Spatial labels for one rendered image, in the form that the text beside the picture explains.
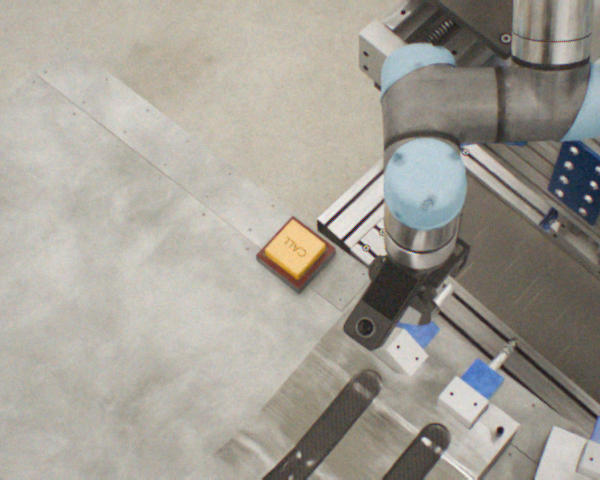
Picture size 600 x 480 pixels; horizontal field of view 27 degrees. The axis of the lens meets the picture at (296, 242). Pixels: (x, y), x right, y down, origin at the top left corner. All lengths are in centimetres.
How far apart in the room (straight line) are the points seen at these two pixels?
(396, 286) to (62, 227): 63
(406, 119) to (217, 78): 162
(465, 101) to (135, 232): 69
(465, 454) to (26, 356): 61
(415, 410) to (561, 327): 82
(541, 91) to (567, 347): 116
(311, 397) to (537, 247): 93
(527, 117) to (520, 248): 118
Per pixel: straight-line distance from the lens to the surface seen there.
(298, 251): 168
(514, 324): 233
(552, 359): 232
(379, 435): 155
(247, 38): 285
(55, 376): 171
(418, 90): 121
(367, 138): 271
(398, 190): 114
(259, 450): 154
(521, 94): 122
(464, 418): 153
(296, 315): 169
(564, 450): 160
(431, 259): 125
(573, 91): 122
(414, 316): 141
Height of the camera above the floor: 239
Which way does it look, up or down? 67 degrees down
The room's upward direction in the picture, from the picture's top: 6 degrees counter-clockwise
